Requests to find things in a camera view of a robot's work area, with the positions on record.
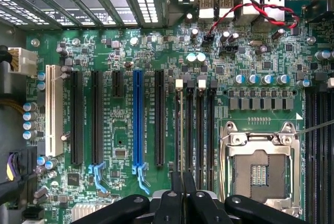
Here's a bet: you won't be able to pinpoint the black RAM slot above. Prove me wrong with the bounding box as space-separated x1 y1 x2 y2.
196 79 207 191
326 77 334 224
185 79 196 180
207 79 219 192
305 88 316 224
315 88 326 224
174 79 185 175

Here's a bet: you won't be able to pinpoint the thin socket locking lever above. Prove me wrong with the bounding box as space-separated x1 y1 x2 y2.
219 126 230 204
294 119 334 136

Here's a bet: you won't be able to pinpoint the silver CPU socket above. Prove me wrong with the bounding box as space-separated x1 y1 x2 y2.
219 121 303 218

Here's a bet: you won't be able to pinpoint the silver finned heat sink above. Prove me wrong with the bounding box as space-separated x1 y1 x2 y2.
71 203 113 223

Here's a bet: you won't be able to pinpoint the long black expansion slot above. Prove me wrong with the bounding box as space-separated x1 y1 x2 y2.
154 69 165 167
88 70 108 194
69 70 84 165

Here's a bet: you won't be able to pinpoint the blue expansion slot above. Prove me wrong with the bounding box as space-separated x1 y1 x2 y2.
132 69 151 196

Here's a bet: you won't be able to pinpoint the short black expansion slot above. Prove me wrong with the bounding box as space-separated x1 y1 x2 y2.
112 71 124 99

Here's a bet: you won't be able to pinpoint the white expansion slot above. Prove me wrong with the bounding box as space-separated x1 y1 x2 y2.
45 64 64 157

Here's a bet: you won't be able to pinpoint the green Dell motherboard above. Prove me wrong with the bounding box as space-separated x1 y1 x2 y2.
26 0 334 224

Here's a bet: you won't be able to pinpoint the silver USB port block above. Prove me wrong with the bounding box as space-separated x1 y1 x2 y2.
218 0 235 19
198 0 216 20

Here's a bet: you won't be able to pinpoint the grey metal PC case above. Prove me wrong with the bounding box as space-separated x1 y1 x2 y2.
0 0 334 224

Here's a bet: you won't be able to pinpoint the silver rear port block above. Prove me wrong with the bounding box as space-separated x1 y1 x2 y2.
242 0 263 23

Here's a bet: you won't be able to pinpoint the white power connector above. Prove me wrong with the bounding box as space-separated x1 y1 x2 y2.
7 47 38 75

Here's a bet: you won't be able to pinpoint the silver ethernet port block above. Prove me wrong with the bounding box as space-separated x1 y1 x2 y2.
263 0 285 22

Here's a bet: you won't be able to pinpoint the black purple wire bundle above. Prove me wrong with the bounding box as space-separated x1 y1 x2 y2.
0 150 45 205

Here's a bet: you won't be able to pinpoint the yellow power wires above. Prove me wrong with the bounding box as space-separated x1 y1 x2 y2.
0 98 26 116

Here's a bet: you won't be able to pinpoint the black sleeved power wire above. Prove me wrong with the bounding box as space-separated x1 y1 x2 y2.
0 45 14 71

